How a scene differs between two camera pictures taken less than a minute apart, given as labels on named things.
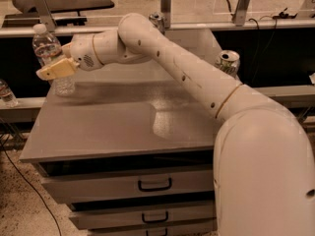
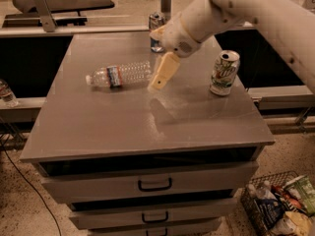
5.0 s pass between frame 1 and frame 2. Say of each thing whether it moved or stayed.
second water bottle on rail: stayed
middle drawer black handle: stayed
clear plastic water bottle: moved
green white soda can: stayed
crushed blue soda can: stayed
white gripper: moved
